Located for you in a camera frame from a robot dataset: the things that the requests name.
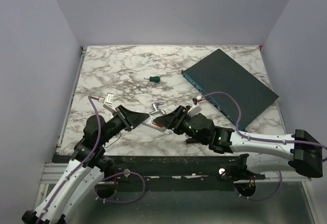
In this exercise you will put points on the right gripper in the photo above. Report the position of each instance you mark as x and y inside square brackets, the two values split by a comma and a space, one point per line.
[173, 120]

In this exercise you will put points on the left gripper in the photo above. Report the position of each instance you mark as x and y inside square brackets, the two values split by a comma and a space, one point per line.
[131, 119]

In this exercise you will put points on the white remote control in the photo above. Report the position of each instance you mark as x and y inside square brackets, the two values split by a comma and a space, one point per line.
[149, 122]

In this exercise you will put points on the red battery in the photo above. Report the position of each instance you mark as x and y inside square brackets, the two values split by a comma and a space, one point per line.
[157, 124]

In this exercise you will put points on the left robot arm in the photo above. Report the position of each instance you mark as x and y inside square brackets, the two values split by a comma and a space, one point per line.
[87, 166]

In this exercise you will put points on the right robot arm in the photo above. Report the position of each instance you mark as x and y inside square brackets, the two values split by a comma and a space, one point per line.
[299, 152]

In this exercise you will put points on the chrome faucet tap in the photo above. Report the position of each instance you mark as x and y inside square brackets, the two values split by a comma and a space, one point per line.
[156, 109]

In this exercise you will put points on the black hammer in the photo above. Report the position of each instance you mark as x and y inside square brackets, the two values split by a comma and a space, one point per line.
[191, 141]

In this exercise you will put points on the green stubby screwdriver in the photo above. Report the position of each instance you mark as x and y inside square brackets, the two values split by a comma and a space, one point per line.
[155, 79]

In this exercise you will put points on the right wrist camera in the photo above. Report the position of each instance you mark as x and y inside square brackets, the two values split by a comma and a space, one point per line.
[196, 106]

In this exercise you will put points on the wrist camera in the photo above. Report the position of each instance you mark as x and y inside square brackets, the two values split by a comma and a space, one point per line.
[108, 102]
[196, 106]

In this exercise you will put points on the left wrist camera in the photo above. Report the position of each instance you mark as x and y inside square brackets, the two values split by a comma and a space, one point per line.
[108, 102]

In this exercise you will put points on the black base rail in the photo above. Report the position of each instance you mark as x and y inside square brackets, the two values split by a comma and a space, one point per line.
[231, 169]

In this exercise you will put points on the dark network switch box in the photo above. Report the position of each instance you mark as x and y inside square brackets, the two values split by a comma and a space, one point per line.
[219, 72]

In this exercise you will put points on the aluminium frame rail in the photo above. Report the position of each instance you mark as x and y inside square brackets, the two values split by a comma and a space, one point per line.
[52, 172]

